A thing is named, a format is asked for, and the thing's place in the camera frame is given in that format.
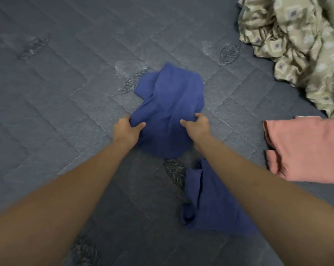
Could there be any person's left hand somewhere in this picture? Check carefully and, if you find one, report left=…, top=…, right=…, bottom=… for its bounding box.
left=113, top=116, right=146, bottom=148

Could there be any person's right hand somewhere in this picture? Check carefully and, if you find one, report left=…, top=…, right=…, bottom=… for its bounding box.
left=180, top=113, right=211, bottom=144

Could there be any blue cloth garment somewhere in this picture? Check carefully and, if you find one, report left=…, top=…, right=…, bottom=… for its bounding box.
left=129, top=62, right=257, bottom=237

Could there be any person's left forearm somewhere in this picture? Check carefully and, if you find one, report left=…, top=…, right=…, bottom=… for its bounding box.
left=0, top=137, right=135, bottom=266

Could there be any person's right forearm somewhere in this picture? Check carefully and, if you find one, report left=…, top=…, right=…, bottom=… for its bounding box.
left=193, top=133, right=334, bottom=266

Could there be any grey quilted mattress cover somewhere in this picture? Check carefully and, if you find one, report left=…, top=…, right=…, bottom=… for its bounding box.
left=0, top=0, right=334, bottom=266

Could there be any pink folded cloth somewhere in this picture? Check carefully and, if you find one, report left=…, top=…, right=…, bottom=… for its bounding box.
left=263, top=116, right=334, bottom=184

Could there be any beige patterned crumpled fabric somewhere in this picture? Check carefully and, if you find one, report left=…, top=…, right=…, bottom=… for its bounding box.
left=237, top=0, right=334, bottom=119

